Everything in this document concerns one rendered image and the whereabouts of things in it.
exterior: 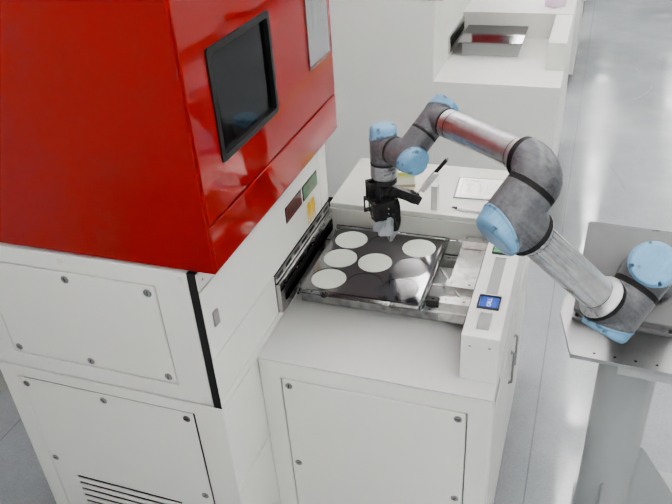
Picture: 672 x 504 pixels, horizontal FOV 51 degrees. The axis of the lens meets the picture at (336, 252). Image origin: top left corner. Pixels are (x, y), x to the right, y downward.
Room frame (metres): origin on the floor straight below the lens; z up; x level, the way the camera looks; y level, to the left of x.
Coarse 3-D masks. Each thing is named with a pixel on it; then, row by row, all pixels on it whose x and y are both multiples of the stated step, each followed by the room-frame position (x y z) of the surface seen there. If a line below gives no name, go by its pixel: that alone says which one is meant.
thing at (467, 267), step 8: (464, 256) 1.78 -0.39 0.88; (472, 256) 1.78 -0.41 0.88; (480, 256) 1.78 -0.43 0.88; (456, 264) 1.74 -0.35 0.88; (464, 264) 1.74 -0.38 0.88; (472, 264) 1.74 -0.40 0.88; (480, 264) 1.74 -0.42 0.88; (456, 272) 1.70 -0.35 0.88; (464, 272) 1.70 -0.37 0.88; (472, 272) 1.70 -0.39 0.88; (464, 280) 1.66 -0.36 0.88; (472, 280) 1.66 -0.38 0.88; (456, 296) 1.59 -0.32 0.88; (464, 296) 1.58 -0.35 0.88; (440, 312) 1.52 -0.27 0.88; (448, 312) 1.52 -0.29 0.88; (440, 320) 1.52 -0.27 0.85; (448, 320) 1.51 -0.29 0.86; (456, 320) 1.50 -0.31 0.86; (464, 320) 1.50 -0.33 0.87
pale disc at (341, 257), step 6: (330, 252) 1.83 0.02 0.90; (336, 252) 1.83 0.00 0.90; (342, 252) 1.83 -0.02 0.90; (348, 252) 1.82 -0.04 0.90; (324, 258) 1.80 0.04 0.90; (330, 258) 1.80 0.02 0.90; (336, 258) 1.79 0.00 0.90; (342, 258) 1.79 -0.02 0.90; (348, 258) 1.79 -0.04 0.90; (354, 258) 1.79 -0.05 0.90; (330, 264) 1.76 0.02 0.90; (336, 264) 1.76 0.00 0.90; (342, 264) 1.76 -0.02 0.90; (348, 264) 1.76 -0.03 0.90
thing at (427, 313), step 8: (304, 296) 1.70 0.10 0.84; (312, 296) 1.69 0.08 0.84; (320, 296) 1.68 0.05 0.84; (336, 304) 1.67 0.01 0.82; (344, 304) 1.66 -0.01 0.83; (352, 304) 1.65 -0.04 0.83; (360, 304) 1.64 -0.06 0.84; (368, 304) 1.63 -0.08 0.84; (376, 304) 1.62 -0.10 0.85; (384, 312) 1.61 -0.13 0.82; (392, 312) 1.60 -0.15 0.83; (400, 312) 1.60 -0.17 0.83; (408, 312) 1.59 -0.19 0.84; (416, 312) 1.58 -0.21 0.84; (424, 312) 1.57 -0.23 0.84; (432, 312) 1.56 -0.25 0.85
